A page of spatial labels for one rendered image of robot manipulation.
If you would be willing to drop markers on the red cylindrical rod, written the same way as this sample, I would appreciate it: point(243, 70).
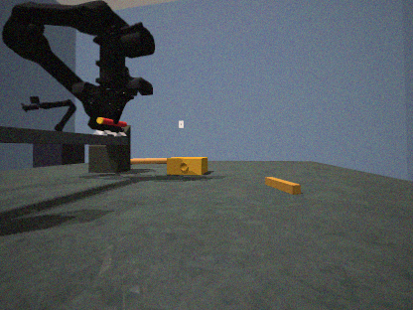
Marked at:
point(106, 121)

